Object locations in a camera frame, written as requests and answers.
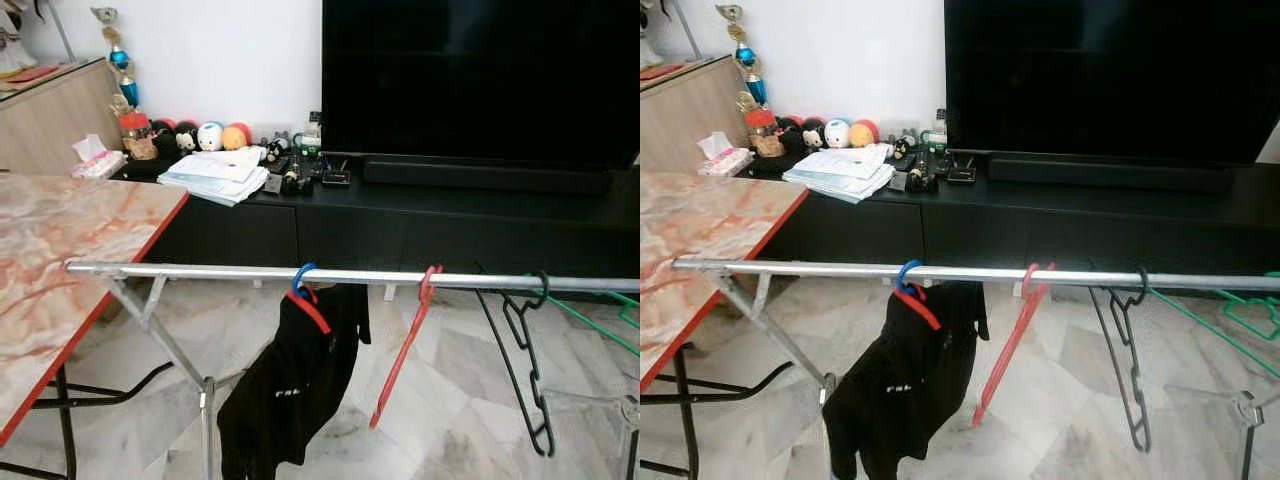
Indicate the red hanger with blue hook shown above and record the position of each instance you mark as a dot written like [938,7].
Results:
[922,308]
[315,312]

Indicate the black TV console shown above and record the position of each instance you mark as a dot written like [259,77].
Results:
[400,235]
[1020,232]

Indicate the gold and blue trophy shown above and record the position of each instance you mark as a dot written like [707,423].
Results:
[745,55]
[120,58]

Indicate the white and blue plush toy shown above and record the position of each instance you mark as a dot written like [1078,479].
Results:
[837,134]
[210,137]

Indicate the red plastic hanger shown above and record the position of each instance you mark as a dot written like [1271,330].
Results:
[405,345]
[1010,345]

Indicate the silver metal drying rack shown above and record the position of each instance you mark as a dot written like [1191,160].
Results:
[200,271]
[800,268]

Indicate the red packet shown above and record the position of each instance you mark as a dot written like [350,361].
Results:
[665,71]
[30,74]

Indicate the black plastic hanger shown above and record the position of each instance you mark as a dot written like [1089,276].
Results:
[1143,285]
[546,290]

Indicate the pink tissue box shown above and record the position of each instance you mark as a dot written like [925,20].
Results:
[98,165]
[725,162]

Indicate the black remote control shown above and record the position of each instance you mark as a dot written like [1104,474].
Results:
[292,182]
[917,180]

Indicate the clear bottle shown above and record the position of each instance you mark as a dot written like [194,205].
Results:
[312,130]
[939,128]

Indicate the black garment with white print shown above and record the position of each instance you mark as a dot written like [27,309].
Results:
[900,390]
[290,390]

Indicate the light wooden cabinet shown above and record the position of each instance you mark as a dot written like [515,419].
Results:
[690,120]
[50,125]

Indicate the small black box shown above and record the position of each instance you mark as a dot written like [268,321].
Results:
[962,175]
[337,177]

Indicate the marble pattern folding table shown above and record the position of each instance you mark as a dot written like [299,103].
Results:
[690,240]
[60,250]

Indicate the white figurine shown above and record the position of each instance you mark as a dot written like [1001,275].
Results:
[12,50]
[648,45]

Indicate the stack of white papers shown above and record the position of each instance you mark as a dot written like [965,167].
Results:
[840,172]
[215,175]

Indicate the green mug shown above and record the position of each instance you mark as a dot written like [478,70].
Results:
[300,143]
[926,141]

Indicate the orange and red plush toy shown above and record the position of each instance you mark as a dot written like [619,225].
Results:
[234,137]
[861,134]

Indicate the black and white plush toy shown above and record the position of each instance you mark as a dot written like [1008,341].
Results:
[186,138]
[813,135]

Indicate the black round plush toy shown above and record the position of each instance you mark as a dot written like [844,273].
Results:
[163,138]
[790,135]

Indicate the small black toy figure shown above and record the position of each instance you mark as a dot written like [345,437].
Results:
[902,147]
[277,150]

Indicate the black soundbar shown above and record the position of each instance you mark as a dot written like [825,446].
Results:
[490,177]
[1110,174]

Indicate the large black television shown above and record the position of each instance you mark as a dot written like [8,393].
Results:
[1100,80]
[480,80]

